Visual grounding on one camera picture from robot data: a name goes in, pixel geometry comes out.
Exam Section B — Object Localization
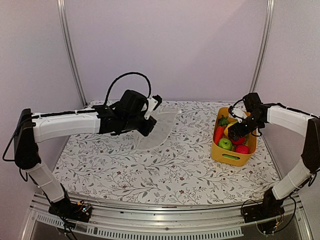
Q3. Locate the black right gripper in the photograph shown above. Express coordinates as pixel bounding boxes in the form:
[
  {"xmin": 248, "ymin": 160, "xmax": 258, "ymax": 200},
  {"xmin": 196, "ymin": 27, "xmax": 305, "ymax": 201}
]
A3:
[{"xmin": 228, "ymin": 114, "xmax": 263, "ymax": 141}]

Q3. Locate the red tomato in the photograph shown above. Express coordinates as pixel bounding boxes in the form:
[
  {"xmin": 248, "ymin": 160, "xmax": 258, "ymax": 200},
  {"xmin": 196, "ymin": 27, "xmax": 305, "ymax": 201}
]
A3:
[{"xmin": 230, "ymin": 136, "xmax": 246, "ymax": 146}]

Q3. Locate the yellow lemon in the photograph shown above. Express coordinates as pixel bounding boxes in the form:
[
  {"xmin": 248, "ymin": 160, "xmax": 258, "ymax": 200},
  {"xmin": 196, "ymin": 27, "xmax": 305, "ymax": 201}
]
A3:
[{"xmin": 223, "ymin": 121, "xmax": 237, "ymax": 137}]

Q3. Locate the green apple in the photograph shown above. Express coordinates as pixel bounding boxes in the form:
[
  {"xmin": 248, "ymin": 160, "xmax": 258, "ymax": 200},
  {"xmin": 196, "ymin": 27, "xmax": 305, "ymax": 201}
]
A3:
[{"xmin": 218, "ymin": 138, "xmax": 233, "ymax": 151}]

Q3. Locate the clear zip top bag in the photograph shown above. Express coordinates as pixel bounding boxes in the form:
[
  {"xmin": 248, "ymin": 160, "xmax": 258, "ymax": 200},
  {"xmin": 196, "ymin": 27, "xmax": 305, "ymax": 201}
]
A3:
[{"xmin": 136, "ymin": 108, "xmax": 179, "ymax": 151}]

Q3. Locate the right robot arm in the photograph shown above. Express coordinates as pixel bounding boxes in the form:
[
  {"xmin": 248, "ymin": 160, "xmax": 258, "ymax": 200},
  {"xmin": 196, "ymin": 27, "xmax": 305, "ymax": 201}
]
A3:
[{"xmin": 227, "ymin": 92, "xmax": 320, "ymax": 218}]

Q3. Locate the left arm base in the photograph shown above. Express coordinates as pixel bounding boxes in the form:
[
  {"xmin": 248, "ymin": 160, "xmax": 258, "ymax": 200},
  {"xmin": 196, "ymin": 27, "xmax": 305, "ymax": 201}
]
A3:
[{"xmin": 48, "ymin": 198, "xmax": 93, "ymax": 223}]

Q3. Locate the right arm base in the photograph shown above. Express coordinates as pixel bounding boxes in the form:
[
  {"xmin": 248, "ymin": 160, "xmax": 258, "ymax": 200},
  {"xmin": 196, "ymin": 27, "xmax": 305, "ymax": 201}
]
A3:
[{"xmin": 240, "ymin": 199, "xmax": 285, "ymax": 235}]

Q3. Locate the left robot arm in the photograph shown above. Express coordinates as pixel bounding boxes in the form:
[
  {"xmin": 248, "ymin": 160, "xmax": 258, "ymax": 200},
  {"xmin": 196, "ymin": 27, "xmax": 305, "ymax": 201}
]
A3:
[{"xmin": 8, "ymin": 90, "xmax": 162, "ymax": 217}]

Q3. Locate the green leafy vegetable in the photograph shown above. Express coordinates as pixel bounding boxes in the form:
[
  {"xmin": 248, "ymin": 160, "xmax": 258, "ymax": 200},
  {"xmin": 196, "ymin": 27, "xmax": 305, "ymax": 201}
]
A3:
[{"xmin": 218, "ymin": 115, "xmax": 230, "ymax": 128}]

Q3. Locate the orange carrot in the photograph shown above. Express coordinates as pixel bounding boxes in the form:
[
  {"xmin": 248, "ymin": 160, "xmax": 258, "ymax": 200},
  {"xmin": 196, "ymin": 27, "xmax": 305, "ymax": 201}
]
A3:
[{"xmin": 213, "ymin": 126, "xmax": 225, "ymax": 145}]

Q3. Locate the red fruit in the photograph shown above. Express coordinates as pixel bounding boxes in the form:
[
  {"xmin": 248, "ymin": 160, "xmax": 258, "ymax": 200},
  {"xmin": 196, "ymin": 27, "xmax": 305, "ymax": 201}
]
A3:
[{"xmin": 235, "ymin": 144, "xmax": 250, "ymax": 155}]

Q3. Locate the yellow plastic basket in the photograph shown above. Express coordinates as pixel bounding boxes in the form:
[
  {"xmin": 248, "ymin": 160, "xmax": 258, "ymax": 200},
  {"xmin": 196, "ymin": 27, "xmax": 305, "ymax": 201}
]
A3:
[{"xmin": 211, "ymin": 107, "xmax": 257, "ymax": 167}]

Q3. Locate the green bitter gourd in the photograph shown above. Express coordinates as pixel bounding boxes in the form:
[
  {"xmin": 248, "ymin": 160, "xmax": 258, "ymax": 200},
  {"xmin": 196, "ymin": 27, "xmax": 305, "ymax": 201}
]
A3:
[{"xmin": 222, "ymin": 154, "xmax": 240, "ymax": 160}]

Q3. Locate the floral table cover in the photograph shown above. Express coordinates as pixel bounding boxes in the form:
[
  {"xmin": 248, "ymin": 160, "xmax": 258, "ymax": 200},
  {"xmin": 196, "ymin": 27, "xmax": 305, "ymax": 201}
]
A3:
[{"xmin": 53, "ymin": 101, "xmax": 279, "ymax": 205}]

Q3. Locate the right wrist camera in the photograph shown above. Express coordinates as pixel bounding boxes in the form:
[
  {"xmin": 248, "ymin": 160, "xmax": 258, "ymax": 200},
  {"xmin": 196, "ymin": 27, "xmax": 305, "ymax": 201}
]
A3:
[{"xmin": 228, "ymin": 106, "xmax": 248, "ymax": 123}]

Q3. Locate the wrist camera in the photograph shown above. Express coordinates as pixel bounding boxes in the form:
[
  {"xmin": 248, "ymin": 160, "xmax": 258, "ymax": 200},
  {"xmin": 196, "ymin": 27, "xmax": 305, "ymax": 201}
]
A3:
[
  {"xmin": 228, "ymin": 106, "xmax": 248, "ymax": 123},
  {"xmin": 144, "ymin": 94, "xmax": 162, "ymax": 120}
]

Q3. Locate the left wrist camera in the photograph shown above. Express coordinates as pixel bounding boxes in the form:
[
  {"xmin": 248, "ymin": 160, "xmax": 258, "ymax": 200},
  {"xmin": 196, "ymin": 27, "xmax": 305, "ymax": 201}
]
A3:
[{"xmin": 144, "ymin": 94, "xmax": 162, "ymax": 120}]

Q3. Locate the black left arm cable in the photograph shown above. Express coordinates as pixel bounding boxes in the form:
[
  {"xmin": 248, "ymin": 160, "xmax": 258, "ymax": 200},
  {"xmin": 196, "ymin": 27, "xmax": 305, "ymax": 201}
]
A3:
[{"xmin": 103, "ymin": 72, "xmax": 153, "ymax": 107}]

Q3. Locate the aluminium front rail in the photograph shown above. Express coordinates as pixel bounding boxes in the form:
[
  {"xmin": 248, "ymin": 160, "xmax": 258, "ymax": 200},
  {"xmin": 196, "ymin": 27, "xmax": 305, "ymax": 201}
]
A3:
[{"xmin": 21, "ymin": 193, "xmax": 315, "ymax": 240}]

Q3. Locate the right aluminium post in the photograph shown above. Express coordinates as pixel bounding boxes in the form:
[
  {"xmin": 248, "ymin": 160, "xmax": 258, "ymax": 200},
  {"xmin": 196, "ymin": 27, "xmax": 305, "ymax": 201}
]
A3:
[{"xmin": 249, "ymin": 0, "xmax": 275, "ymax": 93}]

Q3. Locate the aluminium post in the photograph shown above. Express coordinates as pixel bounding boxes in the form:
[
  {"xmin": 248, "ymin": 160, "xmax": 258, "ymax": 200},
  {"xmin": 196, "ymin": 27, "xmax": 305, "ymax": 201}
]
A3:
[
  {"xmin": 249, "ymin": 0, "xmax": 275, "ymax": 93},
  {"xmin": 56, "ymin": 0, "xmax": 88, "ymax": 107}
]

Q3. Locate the left aluminium post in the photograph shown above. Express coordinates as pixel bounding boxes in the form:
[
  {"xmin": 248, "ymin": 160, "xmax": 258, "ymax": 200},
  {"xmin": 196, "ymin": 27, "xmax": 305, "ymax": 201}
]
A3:
[{"xmin": 56, "ymin": 0, "xmax": 88, "ymax": 107}]

